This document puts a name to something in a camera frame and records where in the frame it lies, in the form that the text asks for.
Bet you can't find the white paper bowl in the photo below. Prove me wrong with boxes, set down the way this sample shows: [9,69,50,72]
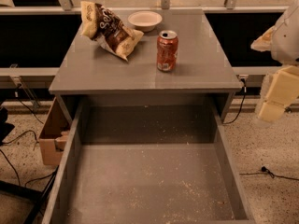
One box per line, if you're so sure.
[128,11,162,32]

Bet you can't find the cardboard box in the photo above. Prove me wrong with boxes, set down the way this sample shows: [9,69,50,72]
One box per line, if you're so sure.
[39,99,70,165]

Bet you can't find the orange soda can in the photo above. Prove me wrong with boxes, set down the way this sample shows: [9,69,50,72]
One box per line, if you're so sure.
[157,30,178,72]

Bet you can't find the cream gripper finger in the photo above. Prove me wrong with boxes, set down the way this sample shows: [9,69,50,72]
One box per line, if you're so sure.
[255,65,299,123]
[250,27,274,52]

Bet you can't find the open grey top drawer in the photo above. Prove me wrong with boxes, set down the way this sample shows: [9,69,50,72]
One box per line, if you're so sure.
[42,97,255,224]

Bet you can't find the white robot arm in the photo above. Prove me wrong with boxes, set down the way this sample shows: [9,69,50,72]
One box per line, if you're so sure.
[250,0,299,127]

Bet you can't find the black power cable at cabinet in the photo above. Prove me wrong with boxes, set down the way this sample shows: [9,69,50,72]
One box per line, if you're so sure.
[222,77,248,125]

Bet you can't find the grey drawer cabinet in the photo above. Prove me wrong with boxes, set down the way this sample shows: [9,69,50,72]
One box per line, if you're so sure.
[50,9,241,117]

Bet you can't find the black cable at right floor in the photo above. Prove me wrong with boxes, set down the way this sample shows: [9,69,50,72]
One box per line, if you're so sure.
[238,165,299,182]

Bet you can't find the black stand base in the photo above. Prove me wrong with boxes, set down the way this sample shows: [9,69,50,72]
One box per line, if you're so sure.
[0,169,58,224]

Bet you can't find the black cables at left floor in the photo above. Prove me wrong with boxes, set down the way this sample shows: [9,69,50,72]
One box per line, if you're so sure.
[0,84,59,189]

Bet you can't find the brown chip bag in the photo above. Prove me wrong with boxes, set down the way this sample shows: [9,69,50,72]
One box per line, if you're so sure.
[80,1,144,61]

